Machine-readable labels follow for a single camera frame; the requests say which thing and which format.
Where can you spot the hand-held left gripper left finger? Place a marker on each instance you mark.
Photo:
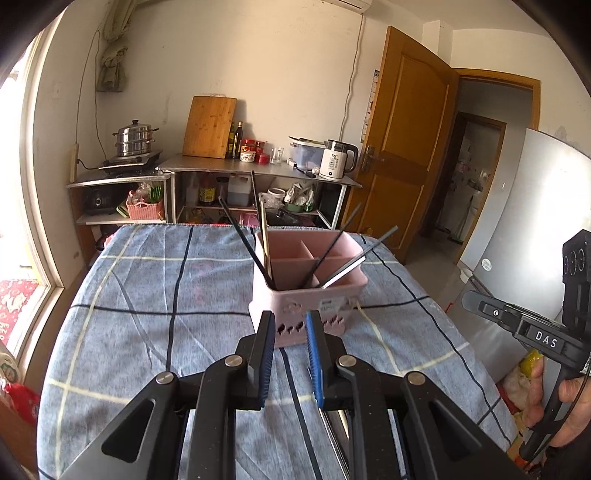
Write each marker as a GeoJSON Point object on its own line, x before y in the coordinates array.
{"type": "Point", "coordinates": [267, 369]}

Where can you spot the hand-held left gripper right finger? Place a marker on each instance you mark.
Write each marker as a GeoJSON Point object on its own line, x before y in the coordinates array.
{"type": "Point", "coordinates": [314, 364]}

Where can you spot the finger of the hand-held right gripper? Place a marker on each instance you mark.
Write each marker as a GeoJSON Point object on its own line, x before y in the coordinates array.
{"type": "Point", "coordinates": [489, 307]}

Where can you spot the black chopstick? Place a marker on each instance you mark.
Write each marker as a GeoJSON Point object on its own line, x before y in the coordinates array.
{"type": "Point", "coordinates": [334, 242]}
{"type": "Point", "coordinates": [244, 240]}
{"type": "Point", "coordinates": [378, 240]}
{"type": "Point", "coordinates": [254, 189]}
{"type": "Point", "coordinates": [300, 415]}

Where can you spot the pink plastic utensil basket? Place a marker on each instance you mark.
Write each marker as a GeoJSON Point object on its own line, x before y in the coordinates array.
{"type": "Point", "coordinates": [263, 297]}

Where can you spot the person's right hand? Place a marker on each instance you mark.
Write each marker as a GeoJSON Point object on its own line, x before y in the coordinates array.
{"type": "Point", "coordinates": [577, 415]}

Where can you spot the colourful bag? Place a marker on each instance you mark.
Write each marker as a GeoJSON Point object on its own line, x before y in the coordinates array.
{"type": "Point", "coordinates": [521, 383]}

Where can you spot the grey refrigerator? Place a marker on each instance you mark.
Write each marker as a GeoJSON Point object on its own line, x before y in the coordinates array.
{"type": "Point", "coordinates": [517, 221]}

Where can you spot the blue plaid tablecloth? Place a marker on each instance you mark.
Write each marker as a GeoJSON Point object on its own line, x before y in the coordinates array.
{"type": "Point", "coordinates": [138, 332]}

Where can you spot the dark brown hallway door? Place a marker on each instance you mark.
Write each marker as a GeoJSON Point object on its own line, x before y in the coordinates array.
{"type": "Point", "coordinates": [461, 175]}

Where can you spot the white bowl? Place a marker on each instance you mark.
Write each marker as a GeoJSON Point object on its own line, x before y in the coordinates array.
{"type": "Point", "coordinates": [276, 197]}

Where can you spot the white plastic jug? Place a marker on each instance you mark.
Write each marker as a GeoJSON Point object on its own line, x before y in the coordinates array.
{"type": "Point", "coordinates": [239, 191]}

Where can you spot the brown sauce bottle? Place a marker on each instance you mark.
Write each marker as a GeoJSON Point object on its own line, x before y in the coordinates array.
{"type": "Point", "coordinates": [207, 191]}

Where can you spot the wooden door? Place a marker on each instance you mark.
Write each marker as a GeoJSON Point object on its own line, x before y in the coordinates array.
{"type": "Point", "coordinates": [406, 138]}

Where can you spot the black kitchen knife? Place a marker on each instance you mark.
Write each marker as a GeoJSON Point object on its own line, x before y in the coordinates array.
{"type": "Point", "coordinates": [304, 171]}

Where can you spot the small pink woven basket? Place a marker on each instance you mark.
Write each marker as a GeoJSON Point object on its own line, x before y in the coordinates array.
{"type": "Point", "coordinates": [145, 210]}

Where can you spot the white electric kettle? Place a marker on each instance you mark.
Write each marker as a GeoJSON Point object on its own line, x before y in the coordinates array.
{"type": "Point", "coordinates": [334, 161]}

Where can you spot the steel kitchen table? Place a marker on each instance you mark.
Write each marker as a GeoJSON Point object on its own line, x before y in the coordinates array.
{"type": "Point", "coordinates": [221, 166]}

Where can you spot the water filter pitcher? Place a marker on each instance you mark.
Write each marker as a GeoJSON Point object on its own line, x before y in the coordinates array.
{"type": "Point", "coordinates": [307, 156]}

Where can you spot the red tin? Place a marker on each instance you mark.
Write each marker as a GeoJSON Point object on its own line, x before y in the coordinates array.
{"type": "Point", "coordinates": [263, 158]}

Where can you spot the clear glass cup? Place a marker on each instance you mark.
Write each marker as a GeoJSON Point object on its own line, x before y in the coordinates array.
{"type": "Point", "coordinates": [276, 157]}

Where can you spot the black utensil on pitcher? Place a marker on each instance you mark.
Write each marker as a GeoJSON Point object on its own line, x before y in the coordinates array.
{"type": "Point", "coordinates": [304, 138]}

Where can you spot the dark sauce bottle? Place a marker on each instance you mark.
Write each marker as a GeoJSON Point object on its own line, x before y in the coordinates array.
{"type": "Point", "coordinates": [238, 141]}

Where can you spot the green glass bottle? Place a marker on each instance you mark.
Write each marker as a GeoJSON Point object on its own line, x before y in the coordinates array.
{"type": "Point", "coordinates": [231, 141]}

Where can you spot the red plastic bag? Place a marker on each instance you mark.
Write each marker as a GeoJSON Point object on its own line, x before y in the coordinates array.
{"type": "Point", "coordinates": [23, 404]}

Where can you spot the black induction cooker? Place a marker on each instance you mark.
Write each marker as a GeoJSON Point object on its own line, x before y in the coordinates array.
{"type": "Point", "coordinates": [131, 162]}

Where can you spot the bamboo cutting board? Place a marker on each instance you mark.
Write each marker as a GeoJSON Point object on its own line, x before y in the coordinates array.
{"type": "Point", "coordinates": [208, 127]}

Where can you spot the low steel shelf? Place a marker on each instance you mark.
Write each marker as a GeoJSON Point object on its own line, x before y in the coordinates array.
{"type": "Point", "coordinates": [92, 182]}

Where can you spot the red patterned rug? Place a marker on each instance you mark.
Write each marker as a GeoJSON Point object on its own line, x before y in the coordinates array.
{"type": "Point", "coordinates": [16, 309]}

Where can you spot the stainless steel steamer pot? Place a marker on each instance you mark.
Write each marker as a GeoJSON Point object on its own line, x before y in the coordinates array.
{"type": "Point", "coordinates": [134, 141]}

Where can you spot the beige power strip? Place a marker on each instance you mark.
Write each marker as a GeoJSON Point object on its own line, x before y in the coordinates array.
{"type": "Point", "coordinates": [74, 161]}

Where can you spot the window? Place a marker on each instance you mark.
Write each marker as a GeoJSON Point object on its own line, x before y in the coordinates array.
{"type": "Point", "coordinates": [18, 207]}

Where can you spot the white air conditioner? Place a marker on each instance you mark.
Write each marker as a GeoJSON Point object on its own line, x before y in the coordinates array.
{"type": "Point", "coordinates": [346, 3]}

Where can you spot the hanging beige cloth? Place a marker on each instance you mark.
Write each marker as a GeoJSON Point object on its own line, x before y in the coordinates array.
{"type": "Point", "coordinates": [113, 60]}

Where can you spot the wall calendar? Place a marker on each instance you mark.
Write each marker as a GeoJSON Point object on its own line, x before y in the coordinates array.
{"type": "Point", "coordinates": [369, 106]}

